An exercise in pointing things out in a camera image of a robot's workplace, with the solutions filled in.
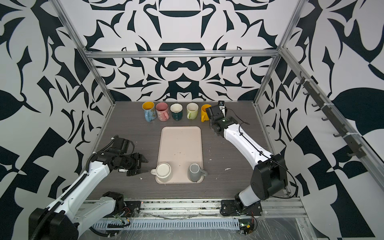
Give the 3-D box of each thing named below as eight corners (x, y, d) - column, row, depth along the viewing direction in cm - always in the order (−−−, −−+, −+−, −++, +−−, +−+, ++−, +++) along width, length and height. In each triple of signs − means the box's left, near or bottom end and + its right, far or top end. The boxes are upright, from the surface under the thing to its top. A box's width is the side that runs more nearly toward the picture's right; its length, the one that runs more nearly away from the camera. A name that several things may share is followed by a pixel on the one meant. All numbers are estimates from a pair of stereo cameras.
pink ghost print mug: (156, 124, 108) (153, 114, 100) (159, 112, 115) (156, 102, 107) (169, 124, 108) (167, 114, 100) (170, 112, 115) (169, 102, 107)
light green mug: (186, 122, 109) (186, 114, 101) (187, 111, 116) (186, 102, 108) (198, 122, 109) (198, 114, 101) (198, 111, 116) (198, 102, 108)
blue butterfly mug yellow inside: (146, 124, 107) (143, 115, 100) (144, 111, 115) (141, 102, 107) (158, 121, 109) (156, 112, 101) (155, 109, 116) (153, 100, 109)
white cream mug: (152, 182, 84) (149, 177, 78) (154, 167, 89) (152, 162, 83) (171, 182, 84) (169, 178, 78) (172, 167, 89) (170, 162, 83)
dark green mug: (170, 125, 108) (169, 116, 100) (172, 113, 115) (170, 103, 107) (182, 125, 108) (181, 116, 100) (183, 113, 115) (182, 103, 107)
